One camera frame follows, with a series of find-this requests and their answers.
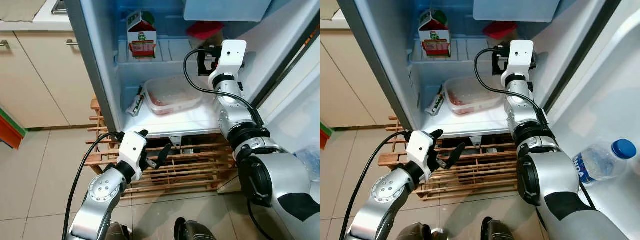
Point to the robot left leg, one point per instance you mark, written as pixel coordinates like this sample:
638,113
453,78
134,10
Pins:
117,232
417,232

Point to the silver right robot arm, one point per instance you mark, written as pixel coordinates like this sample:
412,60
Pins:
280,175
560,180

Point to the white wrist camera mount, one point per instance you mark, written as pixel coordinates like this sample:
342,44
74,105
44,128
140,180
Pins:
420,147
230,55
520,55
131,147

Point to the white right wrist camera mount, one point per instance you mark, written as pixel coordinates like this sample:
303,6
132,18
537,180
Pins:
520,55
230,55

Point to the robot right leg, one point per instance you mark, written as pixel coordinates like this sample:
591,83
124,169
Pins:
195,231
497,231

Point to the small green white packet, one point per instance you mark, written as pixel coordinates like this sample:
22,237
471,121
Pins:
434,106
135,105

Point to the grey mini fridge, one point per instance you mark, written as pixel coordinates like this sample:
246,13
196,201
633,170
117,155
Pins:
95,50
380,50

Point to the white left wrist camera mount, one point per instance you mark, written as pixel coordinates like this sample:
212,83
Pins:
131,147
420,147

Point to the pink lidded plastic container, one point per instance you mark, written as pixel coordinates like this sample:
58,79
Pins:
500,29
205,30

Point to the stacked coloured plastic sheets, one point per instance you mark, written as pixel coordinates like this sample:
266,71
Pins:
325,137
10,132

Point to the clear plastic food container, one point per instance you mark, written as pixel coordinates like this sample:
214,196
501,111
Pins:
172,95
472,95

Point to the blue capped water bottle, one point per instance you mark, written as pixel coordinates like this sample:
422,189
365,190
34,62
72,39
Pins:
310,162
600,162

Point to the red and green drink carton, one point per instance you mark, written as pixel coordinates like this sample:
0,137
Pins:
435,42
142,42

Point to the pale freezer compartment flap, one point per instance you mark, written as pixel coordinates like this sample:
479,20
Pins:
515,9
225,9

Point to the beige kitchen cabinet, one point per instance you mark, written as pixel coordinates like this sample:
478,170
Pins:
40,80
360,80

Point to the wooden slatted rack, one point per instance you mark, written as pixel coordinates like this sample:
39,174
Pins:
210,147
495,147

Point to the robot leg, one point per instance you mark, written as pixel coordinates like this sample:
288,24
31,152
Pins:
497,231
417,232
195,231
117,232

